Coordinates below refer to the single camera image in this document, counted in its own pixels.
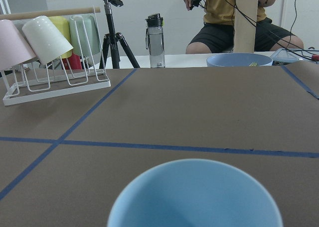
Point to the light blue cup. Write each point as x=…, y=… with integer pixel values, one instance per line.
x=194, y=193

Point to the blue bowl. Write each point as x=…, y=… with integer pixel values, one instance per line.
x=238, y=59

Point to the clear water bottle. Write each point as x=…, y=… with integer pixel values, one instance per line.
x=155, y=40

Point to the red cylinder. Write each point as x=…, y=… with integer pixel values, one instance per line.
x=73, y=62

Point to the green cup in rack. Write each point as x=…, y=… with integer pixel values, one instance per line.
x=84, y=35

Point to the yellow plastic fork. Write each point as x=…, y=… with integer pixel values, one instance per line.
x=253, y=64

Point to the yellow cup in rack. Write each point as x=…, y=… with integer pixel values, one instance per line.
x=62, y=25

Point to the white cup in rack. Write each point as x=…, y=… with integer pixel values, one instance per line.
x=46, y=40

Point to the white cup drying rack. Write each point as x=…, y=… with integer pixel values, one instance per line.
x=32, y=81

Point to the pink cup in rack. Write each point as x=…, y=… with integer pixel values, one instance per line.
x=14, y=49

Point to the black camera tripod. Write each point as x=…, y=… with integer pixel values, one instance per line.
x=112, y=38

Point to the wooden post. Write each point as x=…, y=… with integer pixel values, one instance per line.
x=244, y=26

